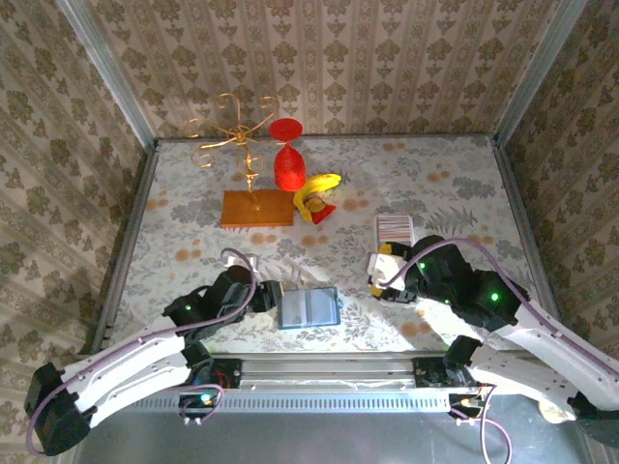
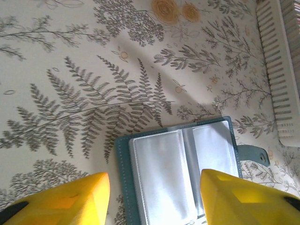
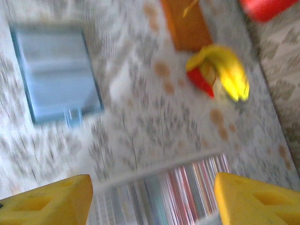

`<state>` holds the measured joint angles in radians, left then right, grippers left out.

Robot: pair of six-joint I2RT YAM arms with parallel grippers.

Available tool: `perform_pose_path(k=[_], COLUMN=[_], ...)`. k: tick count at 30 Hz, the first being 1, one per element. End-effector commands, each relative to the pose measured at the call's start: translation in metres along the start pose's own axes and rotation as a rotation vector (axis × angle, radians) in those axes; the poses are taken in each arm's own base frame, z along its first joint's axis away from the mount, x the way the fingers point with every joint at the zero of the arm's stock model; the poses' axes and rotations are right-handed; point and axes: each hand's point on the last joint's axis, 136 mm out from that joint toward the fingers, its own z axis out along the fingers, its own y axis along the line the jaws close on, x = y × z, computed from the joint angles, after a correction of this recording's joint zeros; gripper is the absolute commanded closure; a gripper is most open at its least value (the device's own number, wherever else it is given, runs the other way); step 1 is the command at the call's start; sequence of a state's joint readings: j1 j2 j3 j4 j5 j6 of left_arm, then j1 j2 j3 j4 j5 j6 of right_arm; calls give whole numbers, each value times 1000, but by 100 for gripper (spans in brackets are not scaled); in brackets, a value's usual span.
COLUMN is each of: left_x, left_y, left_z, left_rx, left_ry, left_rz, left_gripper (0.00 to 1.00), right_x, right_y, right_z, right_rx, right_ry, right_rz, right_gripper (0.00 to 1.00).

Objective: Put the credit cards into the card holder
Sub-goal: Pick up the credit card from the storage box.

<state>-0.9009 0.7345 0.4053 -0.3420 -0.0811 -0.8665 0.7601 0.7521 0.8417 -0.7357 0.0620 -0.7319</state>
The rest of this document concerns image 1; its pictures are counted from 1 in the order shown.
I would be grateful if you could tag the striped white box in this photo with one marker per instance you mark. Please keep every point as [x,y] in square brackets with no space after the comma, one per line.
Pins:
[394,227]

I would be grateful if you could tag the blue card holder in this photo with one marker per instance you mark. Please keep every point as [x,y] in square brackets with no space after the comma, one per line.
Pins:
[309,309]

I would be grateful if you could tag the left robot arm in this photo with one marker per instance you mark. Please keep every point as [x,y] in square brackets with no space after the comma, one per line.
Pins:
[135,357]

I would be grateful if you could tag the clear plastic card box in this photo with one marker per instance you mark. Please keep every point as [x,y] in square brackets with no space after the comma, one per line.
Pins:
[414,237]

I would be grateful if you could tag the red toy fruit piece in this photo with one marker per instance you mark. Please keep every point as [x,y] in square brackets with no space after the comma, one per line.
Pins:
[325,213]

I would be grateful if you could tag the floral tablecloth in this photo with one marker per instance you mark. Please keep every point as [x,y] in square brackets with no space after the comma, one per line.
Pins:
[435,159]

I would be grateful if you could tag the yellow toy banana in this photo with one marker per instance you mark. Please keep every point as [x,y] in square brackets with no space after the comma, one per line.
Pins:
[319,183]

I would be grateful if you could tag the black controller box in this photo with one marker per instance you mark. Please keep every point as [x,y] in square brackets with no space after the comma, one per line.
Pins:
[196,405]

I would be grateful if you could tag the red wine glass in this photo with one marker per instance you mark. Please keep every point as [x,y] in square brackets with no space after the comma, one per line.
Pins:
[289,169]

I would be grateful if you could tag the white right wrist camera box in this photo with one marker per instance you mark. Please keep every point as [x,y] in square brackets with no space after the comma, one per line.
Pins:
[387,270]

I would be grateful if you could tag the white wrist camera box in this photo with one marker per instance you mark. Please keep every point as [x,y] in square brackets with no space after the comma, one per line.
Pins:
[387,270]
[246,261]

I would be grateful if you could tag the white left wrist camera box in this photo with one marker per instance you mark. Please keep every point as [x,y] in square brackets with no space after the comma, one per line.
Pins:
[246,261]

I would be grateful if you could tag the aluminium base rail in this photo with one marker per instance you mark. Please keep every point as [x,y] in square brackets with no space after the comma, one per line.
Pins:
[338,372]

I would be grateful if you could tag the aluminium side rail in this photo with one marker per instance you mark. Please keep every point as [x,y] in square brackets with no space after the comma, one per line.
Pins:
[517,203]
[140,203]

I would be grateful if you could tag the aluminium frame post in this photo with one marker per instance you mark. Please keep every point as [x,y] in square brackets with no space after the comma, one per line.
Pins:
[111,82]
[532,82]

